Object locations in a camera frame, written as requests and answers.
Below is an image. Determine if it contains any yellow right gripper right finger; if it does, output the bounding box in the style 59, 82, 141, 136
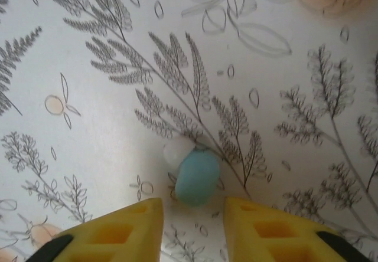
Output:
224, 196, 372, 262

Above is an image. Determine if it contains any mint wireless earbud white tip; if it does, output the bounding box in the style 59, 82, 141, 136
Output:
162, 136, 221, 208

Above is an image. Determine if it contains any floral print tablecloth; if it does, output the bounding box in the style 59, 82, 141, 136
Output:
0, 0, 378, 262

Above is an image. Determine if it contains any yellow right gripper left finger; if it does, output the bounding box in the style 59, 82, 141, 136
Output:
32, 197, 165, 262

